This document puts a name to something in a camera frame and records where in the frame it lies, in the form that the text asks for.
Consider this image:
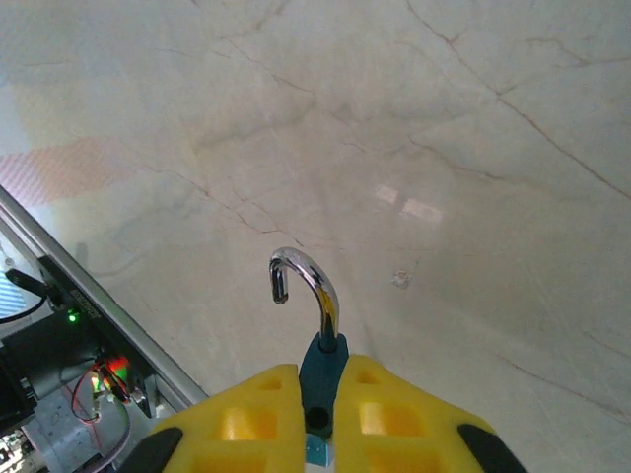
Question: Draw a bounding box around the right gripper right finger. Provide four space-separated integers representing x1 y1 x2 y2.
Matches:
334 353 529 473

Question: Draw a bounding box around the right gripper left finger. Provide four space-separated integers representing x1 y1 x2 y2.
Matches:
125 364 307 473

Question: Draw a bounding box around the chrome hook with teal handle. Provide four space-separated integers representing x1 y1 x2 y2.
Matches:
268 245 352 467

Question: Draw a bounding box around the right controller board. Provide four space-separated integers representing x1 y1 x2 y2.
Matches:
91 356 145 406

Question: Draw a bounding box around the grey metal base tray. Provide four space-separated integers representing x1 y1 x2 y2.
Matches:
18 388 149 473

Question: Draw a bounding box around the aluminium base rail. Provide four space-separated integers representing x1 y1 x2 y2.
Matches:
0 185 211 411

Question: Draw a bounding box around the thin red wire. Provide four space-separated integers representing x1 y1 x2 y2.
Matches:
70 368 105 426

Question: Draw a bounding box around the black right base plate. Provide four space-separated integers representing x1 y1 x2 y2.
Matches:
36 253 155 420

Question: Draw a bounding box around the black base power cable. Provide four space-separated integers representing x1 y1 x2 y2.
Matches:
0 268 53 325

